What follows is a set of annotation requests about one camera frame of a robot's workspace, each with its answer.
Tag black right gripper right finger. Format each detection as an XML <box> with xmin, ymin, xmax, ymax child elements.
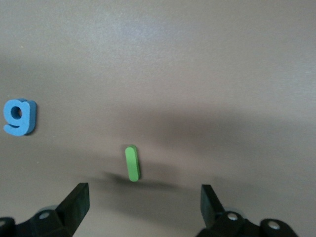
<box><xmin>195</xmin><ymin>184</ymin><xmax>301</xmax><ymax>237</ymax></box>

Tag green foam letter l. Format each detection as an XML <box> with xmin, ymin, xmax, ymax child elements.
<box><xmin>124</xmin><ymin>144</ymin><xmax>143</xmax><ymax>183</ymax></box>

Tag blue foam letter g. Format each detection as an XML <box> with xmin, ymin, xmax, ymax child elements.
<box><xmin>2</xmin><ymin>98</ymin><xmax>38</xmax><ymax>136</ymax></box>

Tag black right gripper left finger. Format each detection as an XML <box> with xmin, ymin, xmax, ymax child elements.
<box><xmin>0</xmin><ymin>182</ymin><xmax>90</xmax><ymax>237</ymax></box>

